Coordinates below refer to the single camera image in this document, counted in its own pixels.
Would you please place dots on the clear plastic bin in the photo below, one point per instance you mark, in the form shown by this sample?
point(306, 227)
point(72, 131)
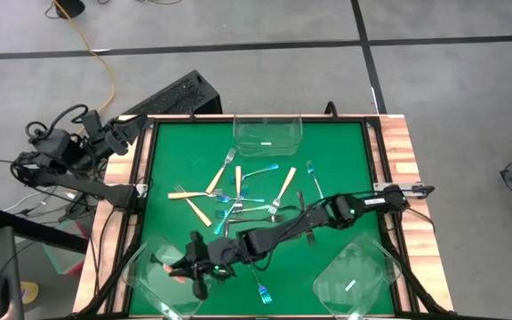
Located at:
point(247, 146)
point(362, 266)
point(149, 284)

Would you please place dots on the green felt mat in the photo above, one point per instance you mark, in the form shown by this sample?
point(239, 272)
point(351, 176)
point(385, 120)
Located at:
point(185, 146)

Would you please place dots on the black round stand base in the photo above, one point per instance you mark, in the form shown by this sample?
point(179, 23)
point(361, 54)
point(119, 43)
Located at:
point(70, 6)

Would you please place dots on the black arched frame mount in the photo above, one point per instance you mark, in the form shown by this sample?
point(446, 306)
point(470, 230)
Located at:
point(330, 109)
point(192, 114)

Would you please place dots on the iridescent blue fork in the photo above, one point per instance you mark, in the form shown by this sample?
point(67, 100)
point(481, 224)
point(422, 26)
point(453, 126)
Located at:
point(310, 168)
point(220, 224)
point(225, 198)
point(264, 294)
point(256, 208)
point(262, 169)

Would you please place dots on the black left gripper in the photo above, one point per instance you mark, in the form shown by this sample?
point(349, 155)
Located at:
point(114, 140)

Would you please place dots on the black desk beam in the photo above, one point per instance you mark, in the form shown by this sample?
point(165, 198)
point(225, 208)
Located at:
point(38, 229)

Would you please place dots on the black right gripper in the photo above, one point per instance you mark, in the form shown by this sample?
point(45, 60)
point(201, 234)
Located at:
point(202, 264)

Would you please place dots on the silver arm base bracket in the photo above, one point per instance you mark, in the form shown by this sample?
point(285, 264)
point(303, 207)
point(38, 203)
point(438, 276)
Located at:
point(421, 190)
point(141, 190)

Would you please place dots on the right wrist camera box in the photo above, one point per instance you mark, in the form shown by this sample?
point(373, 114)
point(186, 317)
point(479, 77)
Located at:
point(200, 290)

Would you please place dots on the black metal table frame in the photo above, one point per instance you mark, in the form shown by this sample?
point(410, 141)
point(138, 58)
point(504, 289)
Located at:
point(194, 120)

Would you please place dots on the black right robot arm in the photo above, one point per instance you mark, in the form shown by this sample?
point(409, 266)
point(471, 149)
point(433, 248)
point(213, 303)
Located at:
point(291, 226)

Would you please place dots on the yellow round sticker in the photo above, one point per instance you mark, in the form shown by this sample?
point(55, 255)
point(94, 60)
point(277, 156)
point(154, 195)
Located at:
point(29, 293)

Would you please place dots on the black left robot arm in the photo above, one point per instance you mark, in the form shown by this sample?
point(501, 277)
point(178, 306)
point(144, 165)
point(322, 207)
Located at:
point(82, 186)

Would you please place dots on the green and pink box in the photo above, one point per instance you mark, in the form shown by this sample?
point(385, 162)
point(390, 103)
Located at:
point(62, 260)

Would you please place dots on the thin black fork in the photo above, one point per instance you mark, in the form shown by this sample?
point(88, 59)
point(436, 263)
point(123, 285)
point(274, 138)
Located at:
point(289, 207)

